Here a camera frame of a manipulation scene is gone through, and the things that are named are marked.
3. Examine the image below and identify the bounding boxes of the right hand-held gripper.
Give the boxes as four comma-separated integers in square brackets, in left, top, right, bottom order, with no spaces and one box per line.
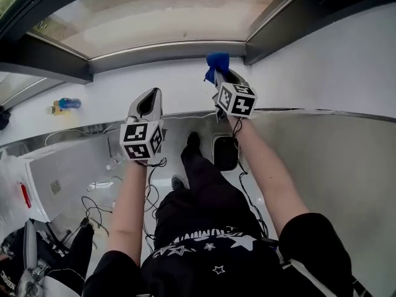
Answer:
[212,69,258,123]

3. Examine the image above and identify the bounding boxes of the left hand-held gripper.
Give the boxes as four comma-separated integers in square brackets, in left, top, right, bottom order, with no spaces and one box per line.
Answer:
[119,87,168,161]

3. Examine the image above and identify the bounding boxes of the blue cloth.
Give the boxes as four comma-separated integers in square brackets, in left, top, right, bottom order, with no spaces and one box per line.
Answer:
[203,52,231,83]

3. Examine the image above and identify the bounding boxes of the large window glass pane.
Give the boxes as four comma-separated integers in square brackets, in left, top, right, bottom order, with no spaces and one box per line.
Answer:
[30,0,299,60]

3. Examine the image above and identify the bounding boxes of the narrow window glass pane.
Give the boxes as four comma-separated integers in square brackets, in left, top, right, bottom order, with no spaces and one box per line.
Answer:
[0,72,47,108]

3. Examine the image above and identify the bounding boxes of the person's right forearm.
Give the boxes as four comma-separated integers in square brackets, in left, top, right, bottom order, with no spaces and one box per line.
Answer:
[227,115,311,238]

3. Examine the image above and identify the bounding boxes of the person's left forearm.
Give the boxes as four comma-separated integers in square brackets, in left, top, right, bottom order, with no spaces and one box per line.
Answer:
[107,158,150,260]

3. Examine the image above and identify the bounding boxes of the white windowsill ledge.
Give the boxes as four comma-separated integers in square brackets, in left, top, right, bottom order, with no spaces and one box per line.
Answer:
[0,56,396,150]

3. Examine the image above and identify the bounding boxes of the person's right black shoe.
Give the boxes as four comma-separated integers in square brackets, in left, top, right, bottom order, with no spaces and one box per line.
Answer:
[186,131,201,150]

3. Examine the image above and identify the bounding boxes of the person's black shoe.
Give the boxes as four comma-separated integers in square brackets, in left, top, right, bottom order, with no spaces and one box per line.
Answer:
[171,174,186,192]
[186,131,201,150]

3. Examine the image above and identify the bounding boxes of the clear plastic water bottle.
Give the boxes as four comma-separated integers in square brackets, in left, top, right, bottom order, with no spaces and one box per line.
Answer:
[106,153,124,171]

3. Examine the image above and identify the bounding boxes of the black rectangular bin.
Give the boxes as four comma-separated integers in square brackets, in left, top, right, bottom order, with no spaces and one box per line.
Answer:
[212,136,239,172]

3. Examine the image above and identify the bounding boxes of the person's left black shoe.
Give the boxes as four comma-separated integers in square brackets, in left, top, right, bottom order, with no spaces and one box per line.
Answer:
[171,174,186,192]

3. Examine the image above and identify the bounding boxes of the white standing appliance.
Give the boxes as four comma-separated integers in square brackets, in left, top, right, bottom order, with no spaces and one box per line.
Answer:
[18,137,124,223]

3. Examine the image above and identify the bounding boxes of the person's black trousers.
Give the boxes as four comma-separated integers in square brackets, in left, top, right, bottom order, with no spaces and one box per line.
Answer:
[153,145,264,250]

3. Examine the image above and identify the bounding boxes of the black bag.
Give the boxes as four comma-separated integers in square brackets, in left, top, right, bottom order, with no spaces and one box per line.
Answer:
[0,105,12,132]

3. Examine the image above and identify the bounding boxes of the black jacket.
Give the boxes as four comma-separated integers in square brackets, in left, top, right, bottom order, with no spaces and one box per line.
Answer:
[0,223,95,297]

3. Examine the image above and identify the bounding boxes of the translucent white plastic bag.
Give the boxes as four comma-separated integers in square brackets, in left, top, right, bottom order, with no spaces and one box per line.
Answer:
[0,153,32,228]

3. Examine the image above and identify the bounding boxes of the person's black star-print shirt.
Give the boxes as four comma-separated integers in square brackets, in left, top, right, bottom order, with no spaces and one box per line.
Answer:
[83,212,355,297]

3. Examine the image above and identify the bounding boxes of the left hand-held gripper black cable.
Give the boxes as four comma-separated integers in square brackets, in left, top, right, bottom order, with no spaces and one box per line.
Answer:
[136,157,168,247]

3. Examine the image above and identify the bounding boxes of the hand-held gripper black cable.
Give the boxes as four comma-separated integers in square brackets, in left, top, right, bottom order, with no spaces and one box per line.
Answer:
[136,157,168,247]
[231,118,270,239]

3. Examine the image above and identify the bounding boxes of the thin white floor cable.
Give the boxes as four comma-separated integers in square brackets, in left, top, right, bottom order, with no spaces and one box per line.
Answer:
[45,122,123,148]

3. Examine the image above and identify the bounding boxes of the dark window frame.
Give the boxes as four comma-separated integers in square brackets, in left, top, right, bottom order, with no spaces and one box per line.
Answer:
[0,0,396,85]

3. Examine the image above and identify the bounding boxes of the black floor cable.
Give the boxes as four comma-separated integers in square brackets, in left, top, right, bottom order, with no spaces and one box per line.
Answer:
[80,195,114,239]

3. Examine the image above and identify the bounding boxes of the right hand-held gripper black cable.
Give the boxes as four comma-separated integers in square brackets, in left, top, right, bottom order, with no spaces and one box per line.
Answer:
[231,118,270,239]

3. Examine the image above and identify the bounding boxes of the red plastic handle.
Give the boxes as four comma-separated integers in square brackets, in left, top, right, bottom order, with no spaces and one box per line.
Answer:
[19,181,33,209]

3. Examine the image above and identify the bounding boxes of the grey-edged backpack strap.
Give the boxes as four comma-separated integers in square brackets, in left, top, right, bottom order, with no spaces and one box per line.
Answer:
[277,246,352,297]

